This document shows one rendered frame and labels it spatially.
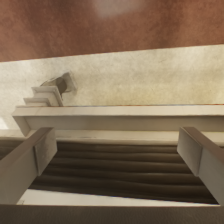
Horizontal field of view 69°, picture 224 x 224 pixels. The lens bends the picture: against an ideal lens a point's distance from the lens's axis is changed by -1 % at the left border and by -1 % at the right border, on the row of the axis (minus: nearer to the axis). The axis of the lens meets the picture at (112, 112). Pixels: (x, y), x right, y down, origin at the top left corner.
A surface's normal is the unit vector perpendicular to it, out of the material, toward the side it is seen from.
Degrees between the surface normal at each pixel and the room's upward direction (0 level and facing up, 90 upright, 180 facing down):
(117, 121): 0
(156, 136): 90
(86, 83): 0
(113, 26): 0
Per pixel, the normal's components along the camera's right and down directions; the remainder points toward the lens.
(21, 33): -0.13, 0.63
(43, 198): -0.11, -0.77
